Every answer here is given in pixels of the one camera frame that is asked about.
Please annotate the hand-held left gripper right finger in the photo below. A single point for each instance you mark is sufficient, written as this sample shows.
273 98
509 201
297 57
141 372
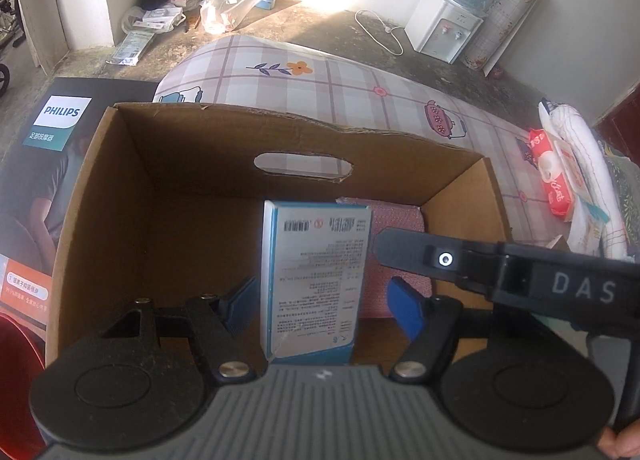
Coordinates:
405 307

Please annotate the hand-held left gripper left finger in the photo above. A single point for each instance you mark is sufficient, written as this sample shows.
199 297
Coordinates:
242 302

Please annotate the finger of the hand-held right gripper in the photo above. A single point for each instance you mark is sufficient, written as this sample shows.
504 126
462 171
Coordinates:
445 259

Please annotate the pink cloth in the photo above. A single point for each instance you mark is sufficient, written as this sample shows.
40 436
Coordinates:
390 214

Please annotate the blue white carton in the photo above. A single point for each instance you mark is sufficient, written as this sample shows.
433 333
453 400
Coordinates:
315 280

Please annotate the brown cardboard box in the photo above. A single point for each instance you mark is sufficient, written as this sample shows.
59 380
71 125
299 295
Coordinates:
175 200

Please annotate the person's right hand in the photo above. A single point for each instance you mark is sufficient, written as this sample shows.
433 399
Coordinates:
622 442

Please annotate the red wet wipes pack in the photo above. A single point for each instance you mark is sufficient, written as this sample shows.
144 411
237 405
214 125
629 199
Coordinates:
550 174

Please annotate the leaf patterned pillow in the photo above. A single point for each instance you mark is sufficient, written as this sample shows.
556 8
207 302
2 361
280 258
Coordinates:
627 190

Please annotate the white quilted blanket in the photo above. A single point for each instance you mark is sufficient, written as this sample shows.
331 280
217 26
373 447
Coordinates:
585 139

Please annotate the dark red door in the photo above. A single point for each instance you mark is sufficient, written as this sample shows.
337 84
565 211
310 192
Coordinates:
622 114

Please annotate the plaid printed bed mattress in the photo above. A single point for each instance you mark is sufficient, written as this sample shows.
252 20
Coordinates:
350 89

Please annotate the dark printed appliance box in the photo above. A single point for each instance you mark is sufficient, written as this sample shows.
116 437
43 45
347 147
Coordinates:
45 179

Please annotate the white water dispenser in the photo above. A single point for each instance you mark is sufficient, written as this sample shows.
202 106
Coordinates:
440 24

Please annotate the red round object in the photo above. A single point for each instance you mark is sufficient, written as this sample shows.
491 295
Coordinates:
20 380

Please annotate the rolled printed mat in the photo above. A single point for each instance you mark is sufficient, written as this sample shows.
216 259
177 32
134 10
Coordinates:
505 24

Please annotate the clear flat packet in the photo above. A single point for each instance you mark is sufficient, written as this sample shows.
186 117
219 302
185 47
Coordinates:
127 47

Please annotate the white flat package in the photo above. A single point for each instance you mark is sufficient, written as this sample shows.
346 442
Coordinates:
160 19

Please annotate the small blue tub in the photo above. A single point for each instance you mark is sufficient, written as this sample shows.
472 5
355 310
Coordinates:
267 1

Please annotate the wheelchair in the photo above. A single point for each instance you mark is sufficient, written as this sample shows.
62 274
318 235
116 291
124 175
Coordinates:
7 14

